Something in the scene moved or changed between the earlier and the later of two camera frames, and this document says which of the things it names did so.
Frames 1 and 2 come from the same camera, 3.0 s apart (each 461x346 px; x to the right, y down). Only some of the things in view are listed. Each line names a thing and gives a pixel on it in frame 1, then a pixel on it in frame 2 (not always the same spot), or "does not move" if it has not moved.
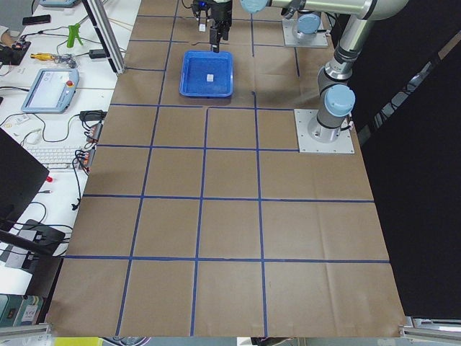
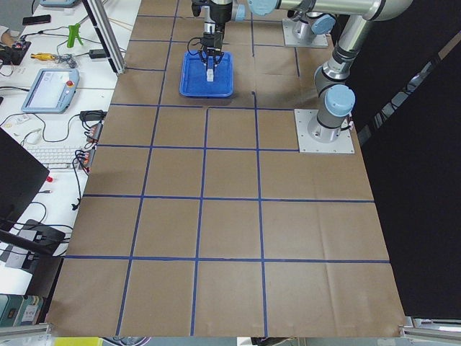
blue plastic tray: [207, 74] does not move
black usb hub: [94, 132] does not move
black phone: [37, 19] does not move
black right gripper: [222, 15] → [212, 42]
